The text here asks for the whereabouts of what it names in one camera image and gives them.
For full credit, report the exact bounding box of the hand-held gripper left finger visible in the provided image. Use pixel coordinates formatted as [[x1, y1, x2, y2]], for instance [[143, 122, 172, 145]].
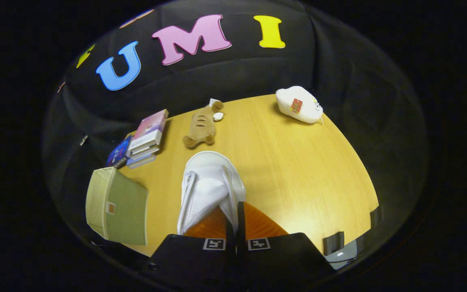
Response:
[[148, 206, 236, 292]]

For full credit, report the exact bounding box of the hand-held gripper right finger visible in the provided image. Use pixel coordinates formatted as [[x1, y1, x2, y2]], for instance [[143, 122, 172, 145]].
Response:
[[236, 201, 336, 292]]

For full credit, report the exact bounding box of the white canvas shoe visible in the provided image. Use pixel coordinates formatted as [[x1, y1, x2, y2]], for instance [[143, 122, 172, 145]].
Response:
[[177, 151, 246, 236]]

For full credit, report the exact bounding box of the brown plush toy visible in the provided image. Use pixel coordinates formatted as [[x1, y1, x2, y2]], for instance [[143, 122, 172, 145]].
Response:
[[182, 99, 225, 148]]

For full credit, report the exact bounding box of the white paperback book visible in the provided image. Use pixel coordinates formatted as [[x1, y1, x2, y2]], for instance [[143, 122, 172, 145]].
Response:
[[129, 138, 162, 158], [127, 146, 160, 163]]

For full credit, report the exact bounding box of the dark blue book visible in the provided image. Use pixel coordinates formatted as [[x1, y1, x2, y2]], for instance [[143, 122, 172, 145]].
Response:
[[106, 136, 133, 169]]

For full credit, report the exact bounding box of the white plush toy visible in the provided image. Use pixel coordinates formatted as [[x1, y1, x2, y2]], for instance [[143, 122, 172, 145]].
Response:
[[275, 86, 323, 124]]

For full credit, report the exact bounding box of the pink cover book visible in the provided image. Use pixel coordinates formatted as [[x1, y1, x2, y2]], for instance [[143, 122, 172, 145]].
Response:
[[130, 109, 169, 150]]

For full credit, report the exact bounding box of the black backdrop cloth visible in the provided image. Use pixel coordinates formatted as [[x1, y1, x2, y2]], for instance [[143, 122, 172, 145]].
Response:
[[41, 0, 428, 244]]

